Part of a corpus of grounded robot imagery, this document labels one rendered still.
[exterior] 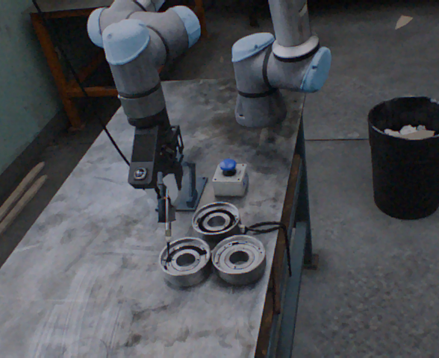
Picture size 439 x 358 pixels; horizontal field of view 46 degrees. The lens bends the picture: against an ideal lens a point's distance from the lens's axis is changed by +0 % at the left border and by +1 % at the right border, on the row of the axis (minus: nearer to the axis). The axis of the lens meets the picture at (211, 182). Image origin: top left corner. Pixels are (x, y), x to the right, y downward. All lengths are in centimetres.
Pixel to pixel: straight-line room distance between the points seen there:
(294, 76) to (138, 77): 56
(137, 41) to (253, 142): 63
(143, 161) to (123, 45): 20
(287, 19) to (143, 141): 51
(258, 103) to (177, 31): 57
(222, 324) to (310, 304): 108
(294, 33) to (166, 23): 44
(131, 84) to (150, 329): 44
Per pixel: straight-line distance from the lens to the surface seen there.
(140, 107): 89
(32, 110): 332
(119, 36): 85
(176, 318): 99
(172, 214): 103
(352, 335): 193
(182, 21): 94
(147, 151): 90
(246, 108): 146
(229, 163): 120
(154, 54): 88
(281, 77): 135
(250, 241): 105
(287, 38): 129
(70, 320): 107
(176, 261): 106
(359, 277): 210
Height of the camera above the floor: 155
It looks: 36 degrees down
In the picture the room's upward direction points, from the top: 12 degrees counter-clockwise
